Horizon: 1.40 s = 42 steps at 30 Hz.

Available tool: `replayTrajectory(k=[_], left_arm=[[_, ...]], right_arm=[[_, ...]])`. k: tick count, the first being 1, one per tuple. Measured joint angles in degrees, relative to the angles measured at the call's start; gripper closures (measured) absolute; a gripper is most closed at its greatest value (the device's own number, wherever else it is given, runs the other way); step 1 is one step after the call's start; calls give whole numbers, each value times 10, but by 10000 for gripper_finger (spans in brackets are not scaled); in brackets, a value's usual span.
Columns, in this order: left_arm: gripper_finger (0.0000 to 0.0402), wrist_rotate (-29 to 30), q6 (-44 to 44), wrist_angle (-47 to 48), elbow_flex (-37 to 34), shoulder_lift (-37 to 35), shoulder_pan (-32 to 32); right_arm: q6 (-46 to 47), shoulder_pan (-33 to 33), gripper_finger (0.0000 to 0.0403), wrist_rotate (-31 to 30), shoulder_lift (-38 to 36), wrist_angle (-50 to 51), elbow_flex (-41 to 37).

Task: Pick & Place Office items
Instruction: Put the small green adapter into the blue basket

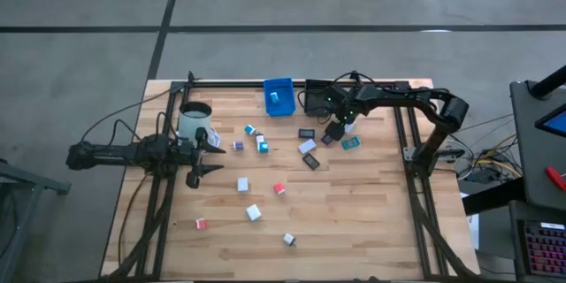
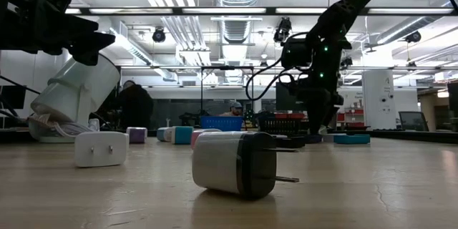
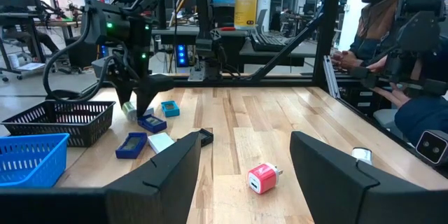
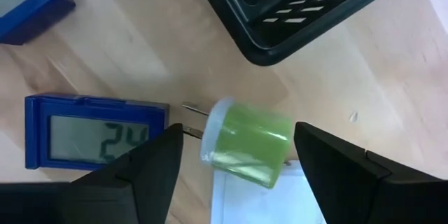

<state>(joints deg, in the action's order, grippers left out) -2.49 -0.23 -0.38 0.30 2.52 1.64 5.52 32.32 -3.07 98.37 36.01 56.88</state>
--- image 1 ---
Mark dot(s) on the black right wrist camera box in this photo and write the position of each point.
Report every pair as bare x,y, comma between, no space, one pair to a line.
336,95

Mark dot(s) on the black LCD display module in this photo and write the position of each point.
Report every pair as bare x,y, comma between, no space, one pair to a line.
306,133
311,162

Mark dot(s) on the white paper sheet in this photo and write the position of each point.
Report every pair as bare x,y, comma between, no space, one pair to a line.
474,230

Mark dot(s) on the teal LCD display module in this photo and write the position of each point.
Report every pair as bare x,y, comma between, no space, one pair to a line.
350,143

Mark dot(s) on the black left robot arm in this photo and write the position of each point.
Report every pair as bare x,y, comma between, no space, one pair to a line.
115,155

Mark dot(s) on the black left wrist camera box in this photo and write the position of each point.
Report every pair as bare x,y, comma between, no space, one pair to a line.
162,143

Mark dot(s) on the grey metal table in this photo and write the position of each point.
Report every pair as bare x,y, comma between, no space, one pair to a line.
26,179

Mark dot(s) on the blue plastic bin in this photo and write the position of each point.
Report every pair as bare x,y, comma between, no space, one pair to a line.
285,106

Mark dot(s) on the backlit keyboard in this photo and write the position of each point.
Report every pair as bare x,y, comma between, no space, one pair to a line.
546,252

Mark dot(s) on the red hand tool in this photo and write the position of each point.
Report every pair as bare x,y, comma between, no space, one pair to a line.
555,177

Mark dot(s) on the grey side desk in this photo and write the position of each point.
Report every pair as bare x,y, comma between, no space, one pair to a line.
530,150

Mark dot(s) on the black plastic bin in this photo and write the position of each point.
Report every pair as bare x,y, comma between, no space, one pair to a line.
315,97

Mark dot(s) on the black aluminium table frame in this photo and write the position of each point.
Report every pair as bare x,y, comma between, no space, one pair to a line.
230,84

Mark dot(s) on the red wall charger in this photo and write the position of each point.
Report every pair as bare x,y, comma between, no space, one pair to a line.
201,224

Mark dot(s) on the pink charger block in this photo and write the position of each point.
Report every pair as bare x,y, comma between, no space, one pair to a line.
279,188

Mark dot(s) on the small white wall charger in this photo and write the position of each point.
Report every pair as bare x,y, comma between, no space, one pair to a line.
260,138
242,184

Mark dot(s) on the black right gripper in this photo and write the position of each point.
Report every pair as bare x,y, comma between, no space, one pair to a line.
336,132

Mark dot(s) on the white cylindrical appliance on stand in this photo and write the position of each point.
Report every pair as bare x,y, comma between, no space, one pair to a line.
194,126

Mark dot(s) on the purple wall charger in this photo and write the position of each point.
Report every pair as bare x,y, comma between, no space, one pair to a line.
239,145

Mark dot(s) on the black pole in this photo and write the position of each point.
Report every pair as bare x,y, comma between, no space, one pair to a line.
550,81

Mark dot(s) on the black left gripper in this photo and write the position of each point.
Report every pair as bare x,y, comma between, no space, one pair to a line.
185,157

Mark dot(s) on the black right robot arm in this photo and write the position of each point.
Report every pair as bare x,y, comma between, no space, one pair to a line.
398,97

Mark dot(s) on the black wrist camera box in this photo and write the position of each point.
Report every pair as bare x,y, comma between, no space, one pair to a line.
162,143
336,95

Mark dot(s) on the white charger with black face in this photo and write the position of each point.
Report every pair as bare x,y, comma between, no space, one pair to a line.
288,239

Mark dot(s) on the small white charger cube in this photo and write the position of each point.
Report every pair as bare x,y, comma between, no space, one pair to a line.
253,212

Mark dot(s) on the teal wall charger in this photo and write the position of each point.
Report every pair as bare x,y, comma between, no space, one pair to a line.
250,130
263,147
274,97

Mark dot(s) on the purple LCD display module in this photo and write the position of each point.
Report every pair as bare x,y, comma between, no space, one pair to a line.
326,140

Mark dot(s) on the white display module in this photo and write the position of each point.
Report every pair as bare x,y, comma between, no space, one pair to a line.
350,129
307,146

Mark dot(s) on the tablet with blue screen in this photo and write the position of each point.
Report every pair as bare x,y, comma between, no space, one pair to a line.
558,123

